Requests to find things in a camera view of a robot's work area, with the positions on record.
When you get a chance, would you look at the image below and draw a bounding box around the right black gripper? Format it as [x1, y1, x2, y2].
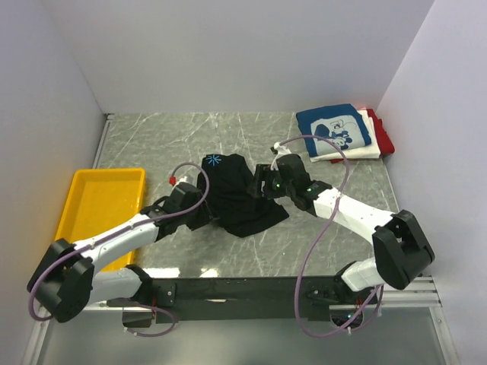
[246, 163, 295, 199]

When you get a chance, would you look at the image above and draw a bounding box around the black t-shirt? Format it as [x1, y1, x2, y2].
[201, 154, 289, 238]

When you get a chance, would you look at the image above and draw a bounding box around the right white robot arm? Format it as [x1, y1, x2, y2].
[249, 150, 435, 303]

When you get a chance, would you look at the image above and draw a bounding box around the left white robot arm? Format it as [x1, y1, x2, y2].
[27, 179, 212, 322]

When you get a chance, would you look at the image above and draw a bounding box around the yellow plastic tray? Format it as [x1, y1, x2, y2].
[55, 167, 147, 273]

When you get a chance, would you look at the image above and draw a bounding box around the folded blue printed t-shirt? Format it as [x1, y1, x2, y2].
[296, 104, 372, 151]

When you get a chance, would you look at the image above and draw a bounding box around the black base beam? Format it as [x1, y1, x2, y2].
[106, 275, 381, 329]

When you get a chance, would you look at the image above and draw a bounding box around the folded white t-shirt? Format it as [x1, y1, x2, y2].
[310, 109, 380, 162]

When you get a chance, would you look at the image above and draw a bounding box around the folded red t-shirt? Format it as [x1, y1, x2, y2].
[329, 108, 396, 165]

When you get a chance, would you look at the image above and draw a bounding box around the aluminium rail frame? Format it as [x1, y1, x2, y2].
[23, 277, 458, 364]

